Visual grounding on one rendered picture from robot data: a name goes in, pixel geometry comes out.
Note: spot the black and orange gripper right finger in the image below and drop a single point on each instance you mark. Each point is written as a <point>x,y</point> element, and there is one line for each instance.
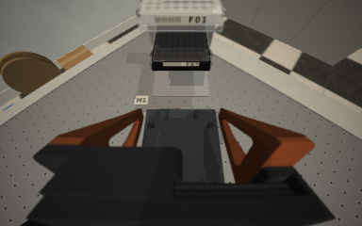
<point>273,146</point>

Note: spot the grey shelf rack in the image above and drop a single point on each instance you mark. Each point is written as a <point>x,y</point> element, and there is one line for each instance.
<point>181,83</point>

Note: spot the grey base plate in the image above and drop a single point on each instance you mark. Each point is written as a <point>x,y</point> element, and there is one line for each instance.
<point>108,89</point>

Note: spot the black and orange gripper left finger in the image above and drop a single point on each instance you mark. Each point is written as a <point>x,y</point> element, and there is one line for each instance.
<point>100,133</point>

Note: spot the black microplate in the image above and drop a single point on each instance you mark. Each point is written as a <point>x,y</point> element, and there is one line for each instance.
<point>181,51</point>

